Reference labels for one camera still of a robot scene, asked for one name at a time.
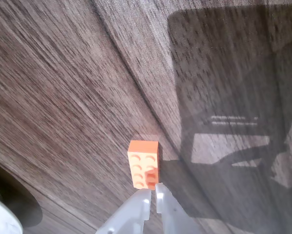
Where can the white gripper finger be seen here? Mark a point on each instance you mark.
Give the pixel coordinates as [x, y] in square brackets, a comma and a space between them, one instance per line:
[173, 217]
[133, 214]

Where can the orange lego block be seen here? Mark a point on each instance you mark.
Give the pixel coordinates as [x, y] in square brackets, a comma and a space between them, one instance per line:
[141, 165]

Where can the white round plate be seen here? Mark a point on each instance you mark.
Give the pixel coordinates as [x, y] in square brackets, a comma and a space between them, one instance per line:
[2, 219]

